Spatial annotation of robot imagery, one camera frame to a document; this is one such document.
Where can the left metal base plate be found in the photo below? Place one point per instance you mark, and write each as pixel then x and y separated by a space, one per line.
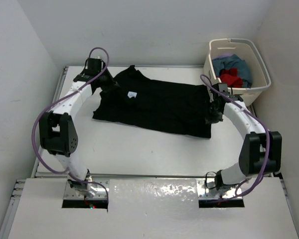
pixel 89 191

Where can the red shirt in basket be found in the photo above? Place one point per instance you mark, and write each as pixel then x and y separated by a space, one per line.
pixel 230 77

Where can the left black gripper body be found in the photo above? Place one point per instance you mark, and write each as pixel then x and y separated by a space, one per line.
pixel 106 83

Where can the blue shirt in basket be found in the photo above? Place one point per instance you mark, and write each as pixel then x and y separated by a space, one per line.
pixel 234 61

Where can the metal base plate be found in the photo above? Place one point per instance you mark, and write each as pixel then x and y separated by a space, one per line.
pixel 89 191
pixel 206 190

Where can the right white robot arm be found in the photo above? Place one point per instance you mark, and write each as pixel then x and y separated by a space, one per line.
pixel 261 149

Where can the lilac cloth in basket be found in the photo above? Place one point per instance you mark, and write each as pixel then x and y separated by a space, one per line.
pixel 225 55

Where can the black t shirt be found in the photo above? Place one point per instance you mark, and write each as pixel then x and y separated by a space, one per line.
pixel 156 105

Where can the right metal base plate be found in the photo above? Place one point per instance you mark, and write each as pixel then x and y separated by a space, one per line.
pixel 206 190

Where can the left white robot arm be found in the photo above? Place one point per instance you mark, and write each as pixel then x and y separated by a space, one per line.
pixel 58 135

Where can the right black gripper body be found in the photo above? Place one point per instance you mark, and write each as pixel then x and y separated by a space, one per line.
pixel 213 115

